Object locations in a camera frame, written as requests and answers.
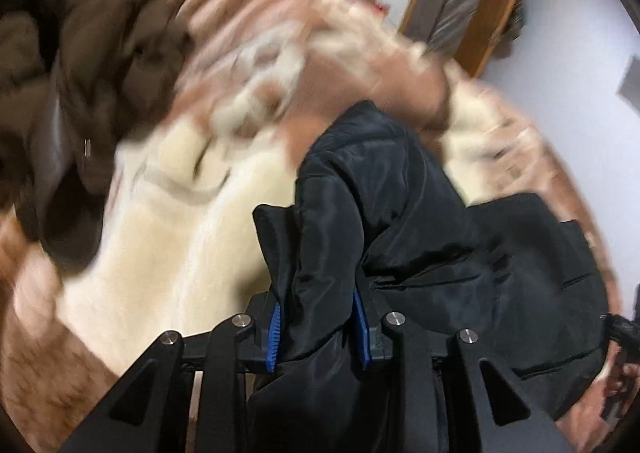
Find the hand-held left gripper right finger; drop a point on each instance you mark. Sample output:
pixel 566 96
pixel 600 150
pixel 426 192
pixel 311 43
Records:
pixel 364 338

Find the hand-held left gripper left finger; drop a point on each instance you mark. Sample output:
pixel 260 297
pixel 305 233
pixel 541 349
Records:
pixel 273 338

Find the black puffer jacket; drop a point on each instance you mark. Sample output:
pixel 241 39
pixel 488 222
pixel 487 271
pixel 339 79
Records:
pixel 400 208

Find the person's right hand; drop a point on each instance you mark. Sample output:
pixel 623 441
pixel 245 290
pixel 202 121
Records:
pixel 630 385

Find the brown and cream plush blanket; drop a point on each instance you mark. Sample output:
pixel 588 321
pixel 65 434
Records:
pixel 175 233

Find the hanging bags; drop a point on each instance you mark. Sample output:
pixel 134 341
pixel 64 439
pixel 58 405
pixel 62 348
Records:
pixel 512 30

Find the brown puffer jacket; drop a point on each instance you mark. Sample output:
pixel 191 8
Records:
pixel 75 58

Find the grey wall panel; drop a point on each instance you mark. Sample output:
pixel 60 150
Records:
pixel 631 83

